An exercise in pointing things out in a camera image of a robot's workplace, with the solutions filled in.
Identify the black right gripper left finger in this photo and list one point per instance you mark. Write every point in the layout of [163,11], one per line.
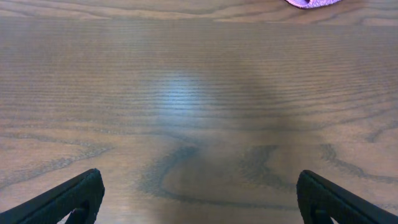
[79,199]

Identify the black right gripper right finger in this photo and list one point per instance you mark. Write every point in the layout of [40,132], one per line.
[321,201]

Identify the purple cloth in pile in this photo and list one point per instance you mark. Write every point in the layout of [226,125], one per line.
[311,4]

